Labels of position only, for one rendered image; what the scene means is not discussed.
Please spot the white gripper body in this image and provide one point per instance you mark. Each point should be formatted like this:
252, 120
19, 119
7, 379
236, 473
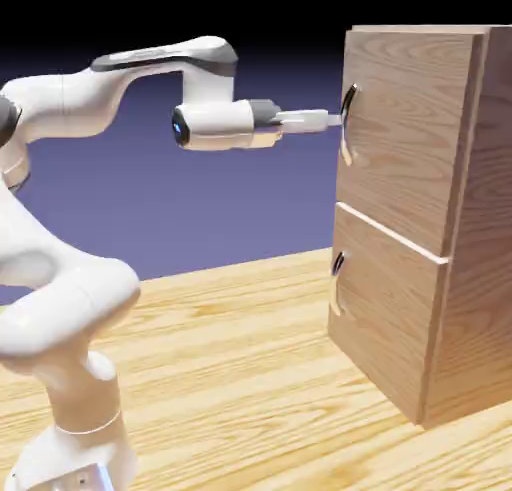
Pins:
304, 121

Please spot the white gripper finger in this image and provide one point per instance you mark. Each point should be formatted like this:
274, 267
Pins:
335, 120

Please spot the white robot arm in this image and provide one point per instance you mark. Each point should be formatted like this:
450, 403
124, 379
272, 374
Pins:
80, 95

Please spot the large wooden cabinet door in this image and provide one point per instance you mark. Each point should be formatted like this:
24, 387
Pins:
400, 139

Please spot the light wood cabinet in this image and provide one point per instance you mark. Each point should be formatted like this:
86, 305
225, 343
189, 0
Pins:
476, 235

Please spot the small wooden cabinet door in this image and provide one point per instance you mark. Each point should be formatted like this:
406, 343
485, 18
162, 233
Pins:
384, 315

